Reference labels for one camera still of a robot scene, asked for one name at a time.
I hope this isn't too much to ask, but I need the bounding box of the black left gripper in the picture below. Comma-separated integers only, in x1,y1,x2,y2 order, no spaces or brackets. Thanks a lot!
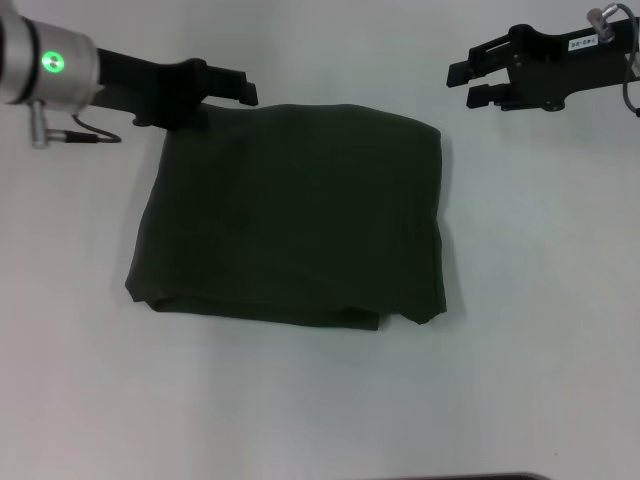
93,46,260,133

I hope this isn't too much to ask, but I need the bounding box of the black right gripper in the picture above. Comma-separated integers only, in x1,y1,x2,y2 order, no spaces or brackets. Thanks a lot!
445,20,640,114

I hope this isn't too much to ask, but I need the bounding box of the dark green printed t-shirt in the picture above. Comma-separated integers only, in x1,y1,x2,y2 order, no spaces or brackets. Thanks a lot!
123,102,448,332

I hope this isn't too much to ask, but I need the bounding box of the dark rounded panel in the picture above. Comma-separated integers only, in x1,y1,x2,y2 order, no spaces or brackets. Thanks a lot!
438,471,567,480

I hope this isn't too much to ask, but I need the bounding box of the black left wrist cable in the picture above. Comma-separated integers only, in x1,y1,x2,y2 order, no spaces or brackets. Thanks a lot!
60,114,123,146

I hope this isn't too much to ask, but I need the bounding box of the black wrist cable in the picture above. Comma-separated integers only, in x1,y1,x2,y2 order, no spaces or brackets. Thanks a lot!
60,114,123,146
585,3,640,119

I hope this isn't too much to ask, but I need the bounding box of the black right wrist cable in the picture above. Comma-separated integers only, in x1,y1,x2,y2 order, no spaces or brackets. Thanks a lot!
585,3,640,119

